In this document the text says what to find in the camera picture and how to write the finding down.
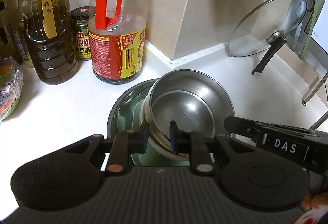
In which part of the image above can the cream plastic bowl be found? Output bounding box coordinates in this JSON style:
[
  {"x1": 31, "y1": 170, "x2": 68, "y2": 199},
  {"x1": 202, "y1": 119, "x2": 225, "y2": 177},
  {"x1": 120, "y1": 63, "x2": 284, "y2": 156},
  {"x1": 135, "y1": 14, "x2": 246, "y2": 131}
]
[{"x1": 140, "y1": 99, "x2": 180, "y2": 160}]

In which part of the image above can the stainless steel pot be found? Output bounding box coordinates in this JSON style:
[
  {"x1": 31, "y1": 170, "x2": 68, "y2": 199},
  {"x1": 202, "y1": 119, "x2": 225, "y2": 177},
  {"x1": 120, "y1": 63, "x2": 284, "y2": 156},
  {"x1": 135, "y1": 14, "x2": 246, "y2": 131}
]
[{"x1": 145, "y1": 69, "x2": 235, "y2": 144}]

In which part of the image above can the green plastic rack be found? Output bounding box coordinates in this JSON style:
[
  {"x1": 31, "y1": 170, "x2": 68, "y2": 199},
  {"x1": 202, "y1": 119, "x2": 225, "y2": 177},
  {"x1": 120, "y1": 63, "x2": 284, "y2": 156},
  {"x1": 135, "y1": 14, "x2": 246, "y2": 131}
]
[{"x1": 301, "y1": 0, "x2": 320, "y2": 59}]

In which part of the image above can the large stainless steel basin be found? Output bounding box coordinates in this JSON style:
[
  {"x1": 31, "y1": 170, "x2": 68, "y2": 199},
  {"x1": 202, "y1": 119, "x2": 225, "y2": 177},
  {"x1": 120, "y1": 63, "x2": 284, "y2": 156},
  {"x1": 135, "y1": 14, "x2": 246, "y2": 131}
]
[{"x1": 107, "y1": 79, "x2": 188, "y2": 166}]

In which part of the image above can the person's right hand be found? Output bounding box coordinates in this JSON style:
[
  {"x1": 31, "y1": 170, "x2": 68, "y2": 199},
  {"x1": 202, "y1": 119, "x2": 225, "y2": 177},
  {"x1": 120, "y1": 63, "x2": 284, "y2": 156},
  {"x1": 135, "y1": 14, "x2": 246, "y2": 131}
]
[{"x1": 301, "y1": 191, "x2": 328, "y2": 211}]

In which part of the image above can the green rectangular plate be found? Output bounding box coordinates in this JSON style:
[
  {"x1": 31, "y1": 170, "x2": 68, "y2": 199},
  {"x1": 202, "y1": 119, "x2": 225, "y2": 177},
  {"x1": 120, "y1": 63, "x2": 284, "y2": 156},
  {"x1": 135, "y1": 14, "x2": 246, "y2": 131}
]
[{"x1": 112, "y1": 99, "x2": 215, "y2": 167}]

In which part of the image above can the glass pot lid black handle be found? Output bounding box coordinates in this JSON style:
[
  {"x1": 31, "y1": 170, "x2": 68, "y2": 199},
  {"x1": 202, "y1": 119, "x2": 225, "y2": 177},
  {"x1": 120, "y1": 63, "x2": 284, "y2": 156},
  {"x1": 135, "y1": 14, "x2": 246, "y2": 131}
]
[{"x1": 227, "y1": 0, "x2": 308, "y2": 76}]

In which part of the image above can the dark cooking oil bottle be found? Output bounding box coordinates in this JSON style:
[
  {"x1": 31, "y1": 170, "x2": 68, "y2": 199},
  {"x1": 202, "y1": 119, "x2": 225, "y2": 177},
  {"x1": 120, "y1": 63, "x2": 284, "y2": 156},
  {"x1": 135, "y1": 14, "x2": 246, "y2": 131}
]
[{"x1": 14, "y1": 0, "x2": 78, "y2": 85}]

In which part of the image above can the far steel rack leg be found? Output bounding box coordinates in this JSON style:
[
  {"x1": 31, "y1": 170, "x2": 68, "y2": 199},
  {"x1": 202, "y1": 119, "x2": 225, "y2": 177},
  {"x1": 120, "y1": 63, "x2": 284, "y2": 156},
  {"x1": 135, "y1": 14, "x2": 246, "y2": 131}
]
[{"x1": 301, "y1": 72, "x2": 328, "y2": 106}]

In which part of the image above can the plastic-wrapped food bowl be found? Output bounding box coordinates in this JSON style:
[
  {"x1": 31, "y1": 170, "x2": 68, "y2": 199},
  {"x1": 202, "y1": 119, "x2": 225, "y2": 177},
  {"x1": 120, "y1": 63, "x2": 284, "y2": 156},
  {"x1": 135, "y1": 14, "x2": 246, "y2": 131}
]
[{"x1": 1, "y1": 57, "x2": 23, "y2": 122}]

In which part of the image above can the soy sauce bottle red handle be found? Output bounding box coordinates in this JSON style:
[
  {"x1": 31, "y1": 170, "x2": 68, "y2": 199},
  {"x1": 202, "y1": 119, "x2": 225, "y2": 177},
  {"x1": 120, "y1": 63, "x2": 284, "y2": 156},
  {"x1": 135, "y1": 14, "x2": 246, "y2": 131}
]
[{"x1": 87, "y1": 0, "x2": 148, "y2": 84}]

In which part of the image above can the bean paste jar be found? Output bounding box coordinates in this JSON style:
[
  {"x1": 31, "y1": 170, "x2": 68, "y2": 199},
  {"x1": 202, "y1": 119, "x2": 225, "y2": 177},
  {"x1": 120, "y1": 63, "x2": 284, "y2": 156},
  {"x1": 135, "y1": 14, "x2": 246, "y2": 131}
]
[{"x1": 71, "y1": 6, "x2": 91, "y2": 60}]

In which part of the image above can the small dark sauce bottle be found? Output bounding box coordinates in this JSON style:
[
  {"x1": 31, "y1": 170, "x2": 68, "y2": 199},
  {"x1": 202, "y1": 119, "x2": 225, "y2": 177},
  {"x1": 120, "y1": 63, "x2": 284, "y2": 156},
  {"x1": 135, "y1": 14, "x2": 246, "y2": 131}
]
[{"x1": 1, "y1": 0, "x2": 23, "y2": 65}]

